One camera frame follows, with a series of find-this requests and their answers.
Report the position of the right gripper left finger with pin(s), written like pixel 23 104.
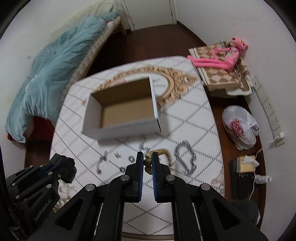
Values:
pixel 126 188

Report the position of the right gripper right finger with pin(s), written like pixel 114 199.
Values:
pixel 171 189

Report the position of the patterned white tablecloth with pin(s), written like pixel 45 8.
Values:
pixel 185 115

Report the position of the white cardboard box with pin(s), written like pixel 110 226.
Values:
pixel 126 108

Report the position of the tissue box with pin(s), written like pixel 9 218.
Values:
pixel 244 164

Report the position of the small white bottle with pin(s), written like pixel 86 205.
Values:
pixel 262 179

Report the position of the white plastic bag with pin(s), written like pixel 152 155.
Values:
pixel 241 126

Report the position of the teal blue duvet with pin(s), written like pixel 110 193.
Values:
pixel 42 92

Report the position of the pink panther plush toy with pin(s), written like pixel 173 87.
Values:
pixel 222 58

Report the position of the bed with patterned mattress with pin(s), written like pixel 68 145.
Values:
pixel 84 66

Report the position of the white door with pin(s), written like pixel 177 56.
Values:
pixel 147 13

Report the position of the white wall power strip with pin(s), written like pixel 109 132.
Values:
pixel 270 113

